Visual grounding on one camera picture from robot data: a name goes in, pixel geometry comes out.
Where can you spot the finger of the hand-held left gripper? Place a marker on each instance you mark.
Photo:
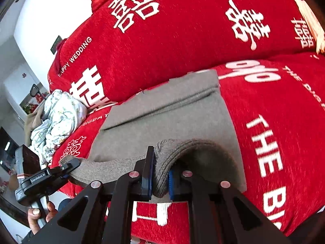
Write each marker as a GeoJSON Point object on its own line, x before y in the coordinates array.
{"type": "Point", "coordinates": [59, 184]}
{"type": "Point", "coordinates": [71, 164]}

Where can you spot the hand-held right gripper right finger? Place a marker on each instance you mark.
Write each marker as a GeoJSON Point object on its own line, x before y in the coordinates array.
{"type": "Point", "coordinates": [171, 184]}

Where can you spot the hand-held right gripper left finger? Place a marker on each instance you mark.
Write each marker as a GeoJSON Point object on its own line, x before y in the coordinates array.
{"type": "Point", "coordinates": [151, 165]}

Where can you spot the grey knit sweater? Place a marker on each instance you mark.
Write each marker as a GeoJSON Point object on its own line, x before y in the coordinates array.
{"type": "Point", "coordinates": [177, 111]}

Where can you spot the person's left hand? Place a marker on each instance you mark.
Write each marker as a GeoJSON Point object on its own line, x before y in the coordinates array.
{"type": "Point", "coordinates": [38, 214]}

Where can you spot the dark flat screen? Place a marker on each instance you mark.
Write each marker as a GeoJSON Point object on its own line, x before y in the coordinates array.
{"type": "Point", "coordinates": [6, 144]}

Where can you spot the white floral quilt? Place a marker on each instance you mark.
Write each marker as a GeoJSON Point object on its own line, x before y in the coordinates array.
{"type": "Point", "coordinates": [63, 111]}

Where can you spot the brown cloth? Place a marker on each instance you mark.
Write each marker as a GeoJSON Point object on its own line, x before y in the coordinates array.
{"type": "Point", "coordinates": [31, 124]}

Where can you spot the white cabinet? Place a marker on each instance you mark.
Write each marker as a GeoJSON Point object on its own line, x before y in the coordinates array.
{"type": "Point", "coordinates": [17, 89]}

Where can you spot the red printed blanket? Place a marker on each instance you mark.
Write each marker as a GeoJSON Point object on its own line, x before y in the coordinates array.
{"type": "Point", "coordinates": [177, 30]}

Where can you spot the black metal frame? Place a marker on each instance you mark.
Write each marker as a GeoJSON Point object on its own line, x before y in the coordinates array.
{"type": "Point", "coordinates": [34, 90]}

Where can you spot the dark green wall plate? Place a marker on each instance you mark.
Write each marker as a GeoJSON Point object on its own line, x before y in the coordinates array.
{"type": "Point", "coordinates": [56, 44]}

